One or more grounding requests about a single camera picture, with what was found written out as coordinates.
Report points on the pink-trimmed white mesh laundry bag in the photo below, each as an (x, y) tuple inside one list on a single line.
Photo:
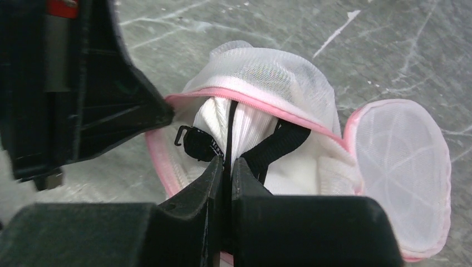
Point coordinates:
[(399, 150)]

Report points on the white bra with black straps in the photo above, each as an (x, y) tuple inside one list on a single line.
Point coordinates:
[(286, 158)]

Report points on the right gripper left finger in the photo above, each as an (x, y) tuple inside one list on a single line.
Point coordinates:
[(185, 230)]

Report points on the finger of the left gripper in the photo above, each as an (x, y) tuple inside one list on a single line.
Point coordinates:
[(69, 89)]

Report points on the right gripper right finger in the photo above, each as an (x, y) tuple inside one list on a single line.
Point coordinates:
[(288, 230)]

